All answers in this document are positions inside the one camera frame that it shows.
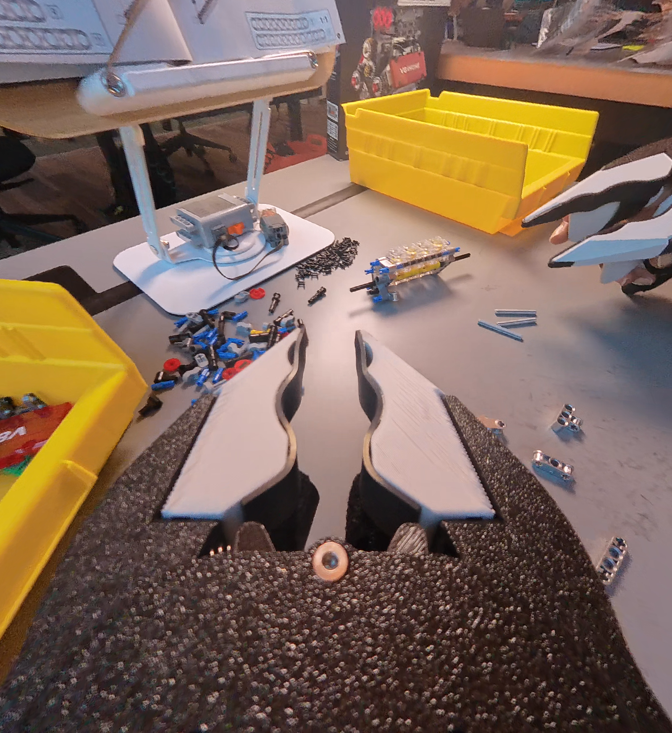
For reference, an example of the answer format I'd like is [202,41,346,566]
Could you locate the instruction booklet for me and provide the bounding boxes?
[0,0,345,65]

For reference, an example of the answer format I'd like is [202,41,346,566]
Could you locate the pile of small coloured connectors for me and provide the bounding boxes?
[152,308,304,402]

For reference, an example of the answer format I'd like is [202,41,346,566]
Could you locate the printed red transparent panel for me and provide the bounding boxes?
[0,402,74,479]

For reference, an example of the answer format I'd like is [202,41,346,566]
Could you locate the transparent engine block assembly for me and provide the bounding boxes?
[350,236,472,304]

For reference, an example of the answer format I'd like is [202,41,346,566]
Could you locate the long wooden table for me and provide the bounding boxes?
[436,39,672,113]

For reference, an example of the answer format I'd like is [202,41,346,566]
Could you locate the wooden book stand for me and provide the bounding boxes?
[0,0,337,317]

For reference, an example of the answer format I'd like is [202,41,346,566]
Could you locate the black motor cable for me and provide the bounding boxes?
[213,234,284,281]

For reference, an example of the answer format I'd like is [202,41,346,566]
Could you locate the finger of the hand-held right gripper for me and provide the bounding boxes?
[521,152,672,230]
[548,196,672,270]

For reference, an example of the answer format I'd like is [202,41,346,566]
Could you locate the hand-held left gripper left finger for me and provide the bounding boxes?
[160,325,308,544]

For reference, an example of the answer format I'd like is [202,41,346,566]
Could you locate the pile of small black pins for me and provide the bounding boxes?
[295,236,361,281]

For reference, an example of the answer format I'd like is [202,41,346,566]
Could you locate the grey desk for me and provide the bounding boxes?
[0,152,672,733]

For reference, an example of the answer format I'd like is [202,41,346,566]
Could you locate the grey motor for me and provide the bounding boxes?
[258,207,292,249]

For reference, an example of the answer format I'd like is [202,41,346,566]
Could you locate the clear plastic bags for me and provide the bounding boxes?
[533,0,672,65]

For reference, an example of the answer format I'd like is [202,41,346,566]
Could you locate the black toy engine box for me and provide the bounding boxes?
[327,0,447,162]

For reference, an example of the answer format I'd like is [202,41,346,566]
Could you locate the yellow bin with blue pins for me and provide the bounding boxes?
[342,89,600,237]

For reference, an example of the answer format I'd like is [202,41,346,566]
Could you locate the grey battery box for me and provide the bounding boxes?
[170,195,258,249]

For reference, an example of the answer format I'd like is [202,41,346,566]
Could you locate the yellow bin with red panels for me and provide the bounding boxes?
[0,278,149,682]

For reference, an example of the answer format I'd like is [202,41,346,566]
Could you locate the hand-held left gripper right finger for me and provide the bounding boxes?
[355,330,497,532]

